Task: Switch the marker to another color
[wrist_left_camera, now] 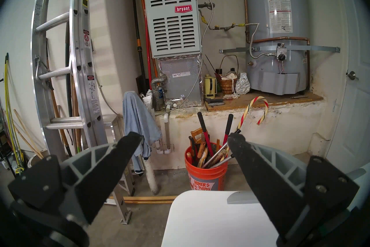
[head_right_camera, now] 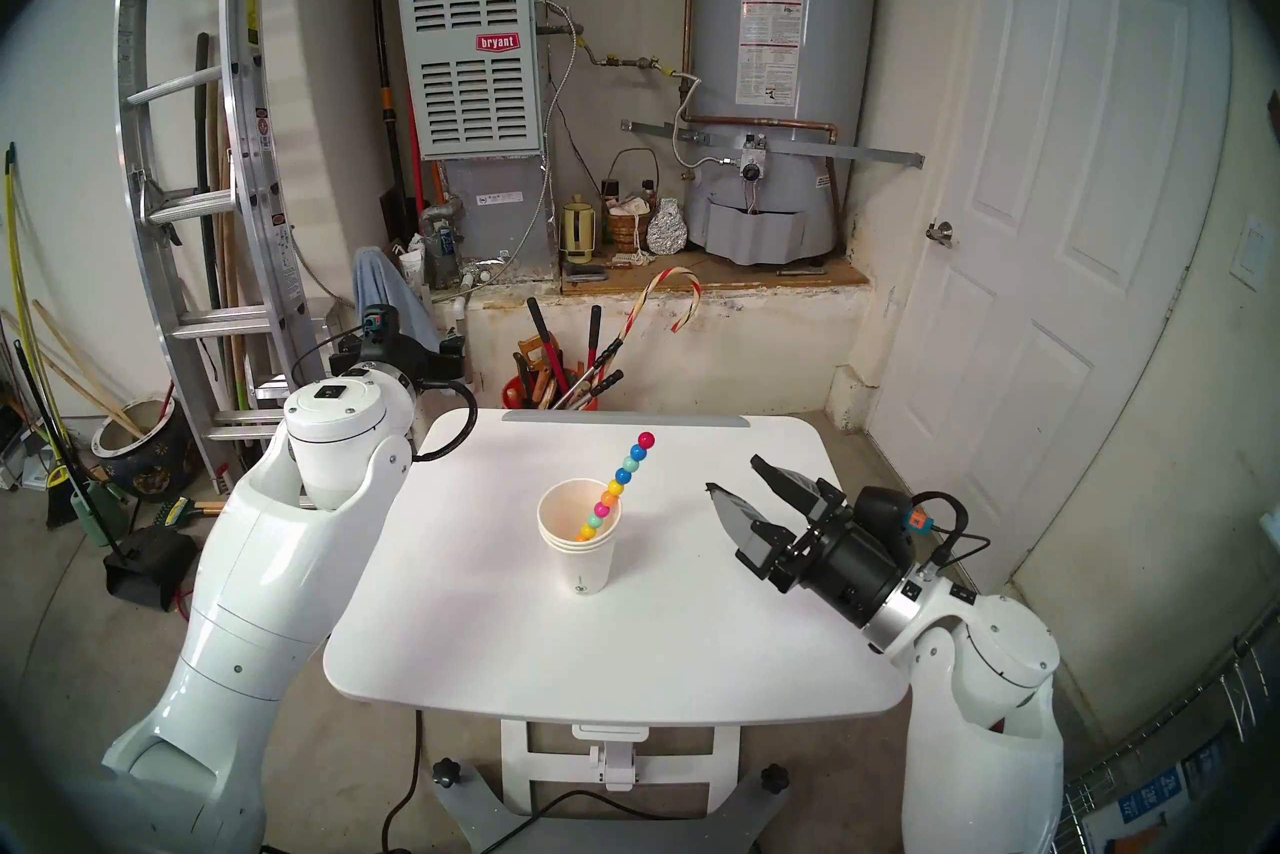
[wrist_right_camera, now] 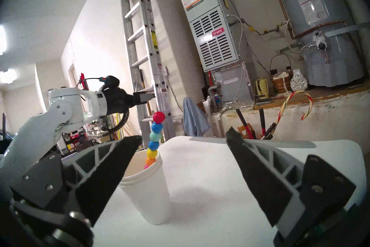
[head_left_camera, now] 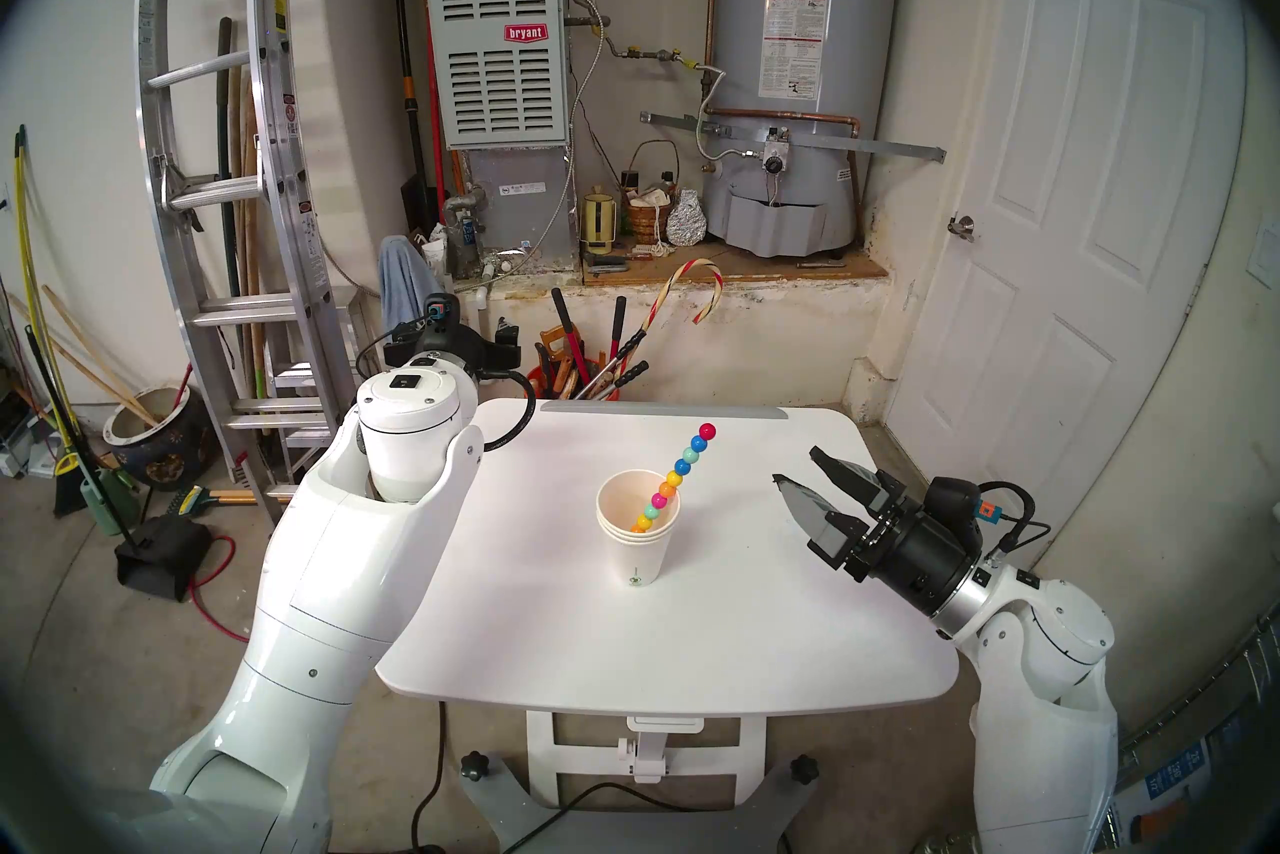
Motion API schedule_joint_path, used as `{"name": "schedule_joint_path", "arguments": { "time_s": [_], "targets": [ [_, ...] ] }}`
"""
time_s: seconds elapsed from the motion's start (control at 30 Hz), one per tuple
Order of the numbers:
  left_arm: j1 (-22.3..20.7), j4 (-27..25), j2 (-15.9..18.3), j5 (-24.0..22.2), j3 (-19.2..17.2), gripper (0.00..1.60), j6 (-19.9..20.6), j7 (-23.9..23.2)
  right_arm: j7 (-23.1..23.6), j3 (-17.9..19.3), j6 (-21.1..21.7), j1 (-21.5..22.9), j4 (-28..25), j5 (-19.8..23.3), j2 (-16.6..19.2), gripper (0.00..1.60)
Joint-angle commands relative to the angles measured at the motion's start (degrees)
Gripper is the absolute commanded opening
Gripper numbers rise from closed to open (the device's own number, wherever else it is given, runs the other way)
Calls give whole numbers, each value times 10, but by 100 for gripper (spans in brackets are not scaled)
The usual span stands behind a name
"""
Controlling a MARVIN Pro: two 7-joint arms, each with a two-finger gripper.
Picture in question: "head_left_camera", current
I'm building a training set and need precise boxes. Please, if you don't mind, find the grey drain pipe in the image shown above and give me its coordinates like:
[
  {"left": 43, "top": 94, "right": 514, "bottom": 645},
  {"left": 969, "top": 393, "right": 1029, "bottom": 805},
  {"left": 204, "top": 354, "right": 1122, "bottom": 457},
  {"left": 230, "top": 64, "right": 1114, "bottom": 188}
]
[{"left": 440, "top": 187, "right": 491, "bottom": 278}]

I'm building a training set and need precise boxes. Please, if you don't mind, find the blue white carton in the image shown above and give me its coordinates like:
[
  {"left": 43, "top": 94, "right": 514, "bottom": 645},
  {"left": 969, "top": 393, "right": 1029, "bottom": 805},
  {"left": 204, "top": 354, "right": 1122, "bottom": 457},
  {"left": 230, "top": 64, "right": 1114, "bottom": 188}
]
[{"left": 1120, "top": 742, "right": 1231, "bottom": 843}]

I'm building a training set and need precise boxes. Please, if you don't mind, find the black pole with orange band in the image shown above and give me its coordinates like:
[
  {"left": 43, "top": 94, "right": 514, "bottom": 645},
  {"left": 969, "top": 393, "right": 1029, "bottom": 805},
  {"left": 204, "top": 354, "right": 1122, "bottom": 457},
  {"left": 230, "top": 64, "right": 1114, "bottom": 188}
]
[{"left": 390, "top": 0, "right": 441, "bottom": 233}]

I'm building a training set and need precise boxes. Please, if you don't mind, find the aluminium extension ladder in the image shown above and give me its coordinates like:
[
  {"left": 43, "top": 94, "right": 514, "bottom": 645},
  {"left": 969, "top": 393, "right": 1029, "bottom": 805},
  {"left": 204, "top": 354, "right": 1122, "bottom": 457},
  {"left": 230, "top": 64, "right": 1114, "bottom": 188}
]
[{"left": 135, "top": 0, "right": 371, "bottom": 523}]

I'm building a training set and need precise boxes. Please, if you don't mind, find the blue cloth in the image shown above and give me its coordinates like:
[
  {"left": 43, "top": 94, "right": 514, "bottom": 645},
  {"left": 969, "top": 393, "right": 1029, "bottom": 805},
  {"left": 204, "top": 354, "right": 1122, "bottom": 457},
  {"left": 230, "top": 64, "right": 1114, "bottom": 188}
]
[{"left": 378, "top": 235, "right": 441, "bottom": 343}]

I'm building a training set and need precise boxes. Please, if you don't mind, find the yellow jug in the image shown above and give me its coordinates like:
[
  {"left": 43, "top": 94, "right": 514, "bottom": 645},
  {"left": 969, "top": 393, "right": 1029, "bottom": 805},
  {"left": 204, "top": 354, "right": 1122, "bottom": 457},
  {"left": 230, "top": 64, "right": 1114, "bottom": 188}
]
[{"left": 583, "top": 187, "right": 618, "bottom": 256}]

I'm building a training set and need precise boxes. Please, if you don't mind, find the wide grey metal strap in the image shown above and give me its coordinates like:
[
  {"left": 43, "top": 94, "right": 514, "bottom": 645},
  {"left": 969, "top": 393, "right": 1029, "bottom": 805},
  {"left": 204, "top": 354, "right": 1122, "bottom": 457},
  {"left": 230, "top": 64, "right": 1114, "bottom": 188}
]
[{"left": 640, "top": 112, "right": 947, "bottom": 164}]

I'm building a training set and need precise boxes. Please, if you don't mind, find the dark blue ceramic pot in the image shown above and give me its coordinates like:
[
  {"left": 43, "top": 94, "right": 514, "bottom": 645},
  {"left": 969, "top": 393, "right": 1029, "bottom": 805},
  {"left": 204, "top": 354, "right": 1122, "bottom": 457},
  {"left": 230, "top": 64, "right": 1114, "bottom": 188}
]
[{"left": 103, "top": 384, "right": 216, "bottom": 493}]

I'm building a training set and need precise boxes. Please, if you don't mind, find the long black pole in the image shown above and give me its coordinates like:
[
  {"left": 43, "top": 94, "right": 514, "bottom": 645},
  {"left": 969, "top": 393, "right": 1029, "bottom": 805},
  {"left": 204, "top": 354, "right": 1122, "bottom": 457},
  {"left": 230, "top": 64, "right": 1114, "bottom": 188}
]
[{"left": 217, "top": 17, "right": 246, "bottom": 303}]

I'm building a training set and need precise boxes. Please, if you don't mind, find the white panel door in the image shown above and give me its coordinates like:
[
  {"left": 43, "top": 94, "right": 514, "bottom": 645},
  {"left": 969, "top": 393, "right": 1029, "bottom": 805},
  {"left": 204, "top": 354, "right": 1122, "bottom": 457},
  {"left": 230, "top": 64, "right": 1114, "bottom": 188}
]
[{"left": 885, "top": 0, "right": 1251, "bottom": 593}]

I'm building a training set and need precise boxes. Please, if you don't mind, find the grey water heater tank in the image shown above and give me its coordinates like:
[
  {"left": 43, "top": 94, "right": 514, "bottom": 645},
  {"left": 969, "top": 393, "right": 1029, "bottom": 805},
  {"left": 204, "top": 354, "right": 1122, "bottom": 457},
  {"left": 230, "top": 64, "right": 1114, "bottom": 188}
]
[{"left": 700, "top": 0, "right": 906, "bottom": 258}]

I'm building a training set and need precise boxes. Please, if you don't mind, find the wooden platform board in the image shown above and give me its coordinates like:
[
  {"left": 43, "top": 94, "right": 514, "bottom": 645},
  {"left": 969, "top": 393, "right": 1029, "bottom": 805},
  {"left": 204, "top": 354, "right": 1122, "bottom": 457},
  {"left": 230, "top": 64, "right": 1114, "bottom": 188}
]
[{"left": 583, "top": 247, "right": 889, "bottom": 288}]

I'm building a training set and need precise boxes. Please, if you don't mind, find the colourful bead stack marker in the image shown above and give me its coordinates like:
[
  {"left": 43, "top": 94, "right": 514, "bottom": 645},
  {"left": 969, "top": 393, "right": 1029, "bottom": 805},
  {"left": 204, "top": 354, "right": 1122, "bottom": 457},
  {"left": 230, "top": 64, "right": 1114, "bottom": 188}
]
[{"left": 630, "top": 422, "right": 718, "bottom": 535}]

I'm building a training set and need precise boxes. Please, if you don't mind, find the yellow handled broom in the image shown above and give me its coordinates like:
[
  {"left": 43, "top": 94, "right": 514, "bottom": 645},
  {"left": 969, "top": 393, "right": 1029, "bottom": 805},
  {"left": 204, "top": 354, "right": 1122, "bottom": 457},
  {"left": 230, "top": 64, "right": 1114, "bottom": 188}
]
[{"left": 12, "top": 125, "right": 91, "bottom": 518}]

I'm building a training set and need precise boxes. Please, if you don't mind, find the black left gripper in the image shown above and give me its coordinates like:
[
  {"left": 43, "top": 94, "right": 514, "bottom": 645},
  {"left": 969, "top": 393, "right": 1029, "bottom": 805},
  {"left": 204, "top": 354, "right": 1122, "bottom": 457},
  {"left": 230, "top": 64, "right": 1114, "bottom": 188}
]
[{"left": 383, "top": 319, "right": 523, "bottom": 381}]

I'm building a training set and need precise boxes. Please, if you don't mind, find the grey Bryant furnace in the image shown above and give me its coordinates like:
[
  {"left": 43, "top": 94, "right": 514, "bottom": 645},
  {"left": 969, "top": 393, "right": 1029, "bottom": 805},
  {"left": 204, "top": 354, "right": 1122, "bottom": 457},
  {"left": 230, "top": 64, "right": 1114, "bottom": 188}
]
[{"left": 415, "top": 0, "right": 581, "bottom": 278}]

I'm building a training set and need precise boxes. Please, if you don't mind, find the white table frame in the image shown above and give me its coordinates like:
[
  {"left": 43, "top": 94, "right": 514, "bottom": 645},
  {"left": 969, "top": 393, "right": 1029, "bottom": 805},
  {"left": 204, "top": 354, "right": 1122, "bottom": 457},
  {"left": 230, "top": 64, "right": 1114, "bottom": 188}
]
[{"left": 455, "top": 710, "right": 821, "bottom": 854}]

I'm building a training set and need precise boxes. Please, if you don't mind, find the gas pipe with yellow valve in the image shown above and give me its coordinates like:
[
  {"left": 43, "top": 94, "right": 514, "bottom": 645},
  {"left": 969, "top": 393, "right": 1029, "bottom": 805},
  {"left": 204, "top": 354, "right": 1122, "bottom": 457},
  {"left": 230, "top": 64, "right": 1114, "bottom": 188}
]
[{"left": 565, "top": 12, "right": 701, "bottom": 73}]

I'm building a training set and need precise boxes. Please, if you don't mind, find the metal wire shelf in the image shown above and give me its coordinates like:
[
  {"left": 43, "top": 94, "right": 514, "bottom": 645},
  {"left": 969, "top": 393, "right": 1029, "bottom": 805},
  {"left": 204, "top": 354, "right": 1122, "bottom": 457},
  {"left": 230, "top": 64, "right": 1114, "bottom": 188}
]
[{"left": 1115, "top": 602, "right": 1280, "bottom": 854}]

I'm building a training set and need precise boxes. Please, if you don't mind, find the white flexible hose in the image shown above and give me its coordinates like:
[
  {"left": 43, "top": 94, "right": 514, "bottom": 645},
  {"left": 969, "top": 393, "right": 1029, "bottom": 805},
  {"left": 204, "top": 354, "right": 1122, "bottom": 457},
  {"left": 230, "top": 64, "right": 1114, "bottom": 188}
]
[{"left": 695, "top": 65, "right": 771, "bottom": 163}]

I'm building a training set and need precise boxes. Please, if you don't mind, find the white paper cup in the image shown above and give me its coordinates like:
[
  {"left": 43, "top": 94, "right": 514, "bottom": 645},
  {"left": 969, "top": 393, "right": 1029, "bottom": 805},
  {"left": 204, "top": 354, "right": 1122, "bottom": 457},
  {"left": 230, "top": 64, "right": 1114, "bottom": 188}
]
[
  {"left": 597, "top": 469, "right": 681, "bottom": 536},
  {"left": 599, "top": 512, "right": 680, "bottom": 544}
]

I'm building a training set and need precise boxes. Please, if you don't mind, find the wooden saw handle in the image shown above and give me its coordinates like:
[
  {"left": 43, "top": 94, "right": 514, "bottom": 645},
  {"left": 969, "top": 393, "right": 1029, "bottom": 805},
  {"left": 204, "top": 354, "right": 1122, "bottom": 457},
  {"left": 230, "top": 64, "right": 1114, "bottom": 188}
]
[{"left": 540, "top": 327, "right": 581, "bottom": 398}]

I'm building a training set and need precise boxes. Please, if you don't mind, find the black dustpan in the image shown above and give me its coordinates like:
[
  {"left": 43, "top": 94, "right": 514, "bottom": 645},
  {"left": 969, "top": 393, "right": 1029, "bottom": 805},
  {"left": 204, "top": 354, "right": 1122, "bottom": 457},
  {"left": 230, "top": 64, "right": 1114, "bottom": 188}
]
[{"left": 113, "top": 514, "right": 213, "bottom": 603}]

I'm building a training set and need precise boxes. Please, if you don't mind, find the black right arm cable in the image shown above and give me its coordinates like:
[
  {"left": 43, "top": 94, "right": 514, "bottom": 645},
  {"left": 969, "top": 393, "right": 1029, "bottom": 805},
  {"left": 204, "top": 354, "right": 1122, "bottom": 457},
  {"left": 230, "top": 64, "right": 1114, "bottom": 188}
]
[{"left": 980, "top": 482, "right": 1051, "bottom": 553}]

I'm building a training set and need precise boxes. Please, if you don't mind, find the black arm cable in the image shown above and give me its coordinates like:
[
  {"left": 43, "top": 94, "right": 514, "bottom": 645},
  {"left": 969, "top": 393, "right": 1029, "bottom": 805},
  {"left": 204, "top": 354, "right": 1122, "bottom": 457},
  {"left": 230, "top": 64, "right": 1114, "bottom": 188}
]
[
  {"left": 478, "top": 370, "right": 538, "bottom": 453},
  {"left": 980, "top": 482, "right": 1051, "bottom": 553}
]

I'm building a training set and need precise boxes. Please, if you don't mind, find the green watering can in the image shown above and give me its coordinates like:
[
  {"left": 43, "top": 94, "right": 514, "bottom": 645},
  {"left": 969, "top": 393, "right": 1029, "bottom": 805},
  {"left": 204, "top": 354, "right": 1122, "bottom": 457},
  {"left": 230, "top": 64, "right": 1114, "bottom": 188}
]
[{"left": 80, "top": 467, "right": 141, "bottom": 538}]

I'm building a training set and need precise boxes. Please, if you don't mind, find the flexible metal conduit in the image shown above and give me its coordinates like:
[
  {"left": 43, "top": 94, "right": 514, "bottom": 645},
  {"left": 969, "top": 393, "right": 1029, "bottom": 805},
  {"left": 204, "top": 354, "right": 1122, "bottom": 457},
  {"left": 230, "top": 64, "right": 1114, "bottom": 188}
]
[{"left": 480, "top": 0, "right": 609, "bottom": 278}]

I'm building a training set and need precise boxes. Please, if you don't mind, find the wicker basket with handle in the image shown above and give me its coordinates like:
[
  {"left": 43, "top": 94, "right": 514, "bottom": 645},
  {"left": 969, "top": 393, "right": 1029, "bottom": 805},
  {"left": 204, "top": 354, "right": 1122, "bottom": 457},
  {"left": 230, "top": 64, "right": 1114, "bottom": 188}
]
[{"left": 625, "top": 140, "right": 683, "bottom": 246}]

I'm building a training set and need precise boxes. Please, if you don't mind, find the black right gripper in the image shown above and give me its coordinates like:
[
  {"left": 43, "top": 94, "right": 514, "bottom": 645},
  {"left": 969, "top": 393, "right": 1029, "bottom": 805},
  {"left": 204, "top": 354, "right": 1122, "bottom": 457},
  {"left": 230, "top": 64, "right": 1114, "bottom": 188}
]
[{"left": 772, "top": 446, "right": 987, "bottom": 616}]

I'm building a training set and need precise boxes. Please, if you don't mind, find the crumpled aluminium foil bundle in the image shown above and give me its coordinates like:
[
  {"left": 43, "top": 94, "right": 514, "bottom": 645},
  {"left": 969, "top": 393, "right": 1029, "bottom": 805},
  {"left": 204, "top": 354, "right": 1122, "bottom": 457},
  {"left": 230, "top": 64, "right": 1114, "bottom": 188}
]
[{"left": 665, "top": 190, "right": 708, "bottom": 248}]

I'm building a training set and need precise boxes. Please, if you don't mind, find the wooden pole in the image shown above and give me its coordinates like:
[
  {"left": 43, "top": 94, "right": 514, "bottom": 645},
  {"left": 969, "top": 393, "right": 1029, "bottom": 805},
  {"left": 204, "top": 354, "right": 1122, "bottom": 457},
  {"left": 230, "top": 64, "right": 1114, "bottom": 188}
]
[{"left": 40, "top": 287, "right": 161, "bottom": 425}]

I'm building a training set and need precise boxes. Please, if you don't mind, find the black floor cable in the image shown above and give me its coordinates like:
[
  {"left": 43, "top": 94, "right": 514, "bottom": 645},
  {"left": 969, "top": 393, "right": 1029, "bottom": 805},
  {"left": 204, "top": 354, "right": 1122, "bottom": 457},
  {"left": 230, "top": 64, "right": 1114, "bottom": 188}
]
[{"left": 410, "top": 702, "right": 641, "bottom": 854}]

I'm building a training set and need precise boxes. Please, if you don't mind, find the red hose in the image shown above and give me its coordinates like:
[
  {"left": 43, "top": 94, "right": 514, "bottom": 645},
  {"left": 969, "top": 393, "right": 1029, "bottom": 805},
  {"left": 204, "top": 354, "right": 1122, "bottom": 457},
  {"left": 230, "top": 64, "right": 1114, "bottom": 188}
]
[{"left": 188, "top": 534, "right": 251, "bottom": 645}]

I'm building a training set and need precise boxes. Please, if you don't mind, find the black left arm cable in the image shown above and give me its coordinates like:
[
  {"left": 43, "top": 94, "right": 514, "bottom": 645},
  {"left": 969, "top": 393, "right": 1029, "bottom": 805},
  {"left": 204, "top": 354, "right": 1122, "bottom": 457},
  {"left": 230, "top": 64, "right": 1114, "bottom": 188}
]
[{"left": 478, "top": 370, "right": 538, "bottom": 453}]

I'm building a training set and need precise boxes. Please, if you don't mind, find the white cup with green logo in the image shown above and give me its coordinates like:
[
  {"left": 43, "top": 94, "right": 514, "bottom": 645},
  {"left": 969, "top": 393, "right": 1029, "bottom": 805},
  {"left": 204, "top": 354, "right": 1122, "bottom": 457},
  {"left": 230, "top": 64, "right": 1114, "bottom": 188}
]
[{"left": 602, "top": 522, "right": 677, "bottom": 588}]

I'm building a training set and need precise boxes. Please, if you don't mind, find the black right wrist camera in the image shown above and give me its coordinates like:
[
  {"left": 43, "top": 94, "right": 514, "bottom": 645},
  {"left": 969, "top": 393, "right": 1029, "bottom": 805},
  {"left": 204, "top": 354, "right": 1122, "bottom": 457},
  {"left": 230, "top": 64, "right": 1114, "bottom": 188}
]
[{"left": 925, "top": 477, "right": 1004, "bottom": 543}]

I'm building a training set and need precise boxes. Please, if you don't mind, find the striped candy cane decoration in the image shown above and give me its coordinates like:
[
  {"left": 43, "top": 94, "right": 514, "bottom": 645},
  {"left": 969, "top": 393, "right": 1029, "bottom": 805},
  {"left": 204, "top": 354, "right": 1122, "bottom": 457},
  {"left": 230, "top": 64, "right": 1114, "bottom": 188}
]
[{"left": 605, "top": 259, "right": 725, "bottom": 388}]

